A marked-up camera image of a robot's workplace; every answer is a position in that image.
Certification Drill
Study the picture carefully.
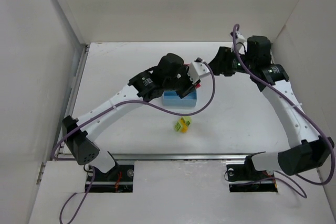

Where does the light blue container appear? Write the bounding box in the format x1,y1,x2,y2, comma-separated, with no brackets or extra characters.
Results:
162,90,197,108

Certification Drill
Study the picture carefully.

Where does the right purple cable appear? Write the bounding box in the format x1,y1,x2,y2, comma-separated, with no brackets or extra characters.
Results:
232,23,335,198

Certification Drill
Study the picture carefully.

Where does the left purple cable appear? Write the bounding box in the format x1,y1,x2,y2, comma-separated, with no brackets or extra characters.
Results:
51,62,217,224

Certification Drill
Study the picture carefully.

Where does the yellow green lego cluster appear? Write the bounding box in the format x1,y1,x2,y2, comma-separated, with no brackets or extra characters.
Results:
174,116,192,133

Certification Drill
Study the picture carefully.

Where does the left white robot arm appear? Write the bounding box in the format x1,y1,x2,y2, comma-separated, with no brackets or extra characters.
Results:
62,53,209,177

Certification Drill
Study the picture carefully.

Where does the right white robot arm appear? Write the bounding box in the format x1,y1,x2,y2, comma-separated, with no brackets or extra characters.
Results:
209,32,334,181

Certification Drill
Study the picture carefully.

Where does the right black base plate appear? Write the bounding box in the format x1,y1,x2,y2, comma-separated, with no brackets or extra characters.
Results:
224,164,278,193

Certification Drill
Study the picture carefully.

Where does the purple cable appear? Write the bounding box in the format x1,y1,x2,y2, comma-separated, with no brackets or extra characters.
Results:
51,62,217,224
232,23,335,198

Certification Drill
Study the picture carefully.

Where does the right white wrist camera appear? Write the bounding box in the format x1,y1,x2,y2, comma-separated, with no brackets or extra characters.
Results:
230,31,246,43

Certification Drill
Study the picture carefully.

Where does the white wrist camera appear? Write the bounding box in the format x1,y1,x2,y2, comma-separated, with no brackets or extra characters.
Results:
230,31,246,43
187,62,211,84

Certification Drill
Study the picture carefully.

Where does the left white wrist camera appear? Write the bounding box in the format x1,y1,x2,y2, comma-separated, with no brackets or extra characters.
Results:
187,62,211,84

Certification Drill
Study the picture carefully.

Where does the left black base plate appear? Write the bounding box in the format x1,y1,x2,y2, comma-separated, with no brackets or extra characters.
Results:
84,164,134,193

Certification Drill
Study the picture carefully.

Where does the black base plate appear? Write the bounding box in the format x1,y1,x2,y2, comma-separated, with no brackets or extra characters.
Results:
224,164,278,193
84,164,134,193

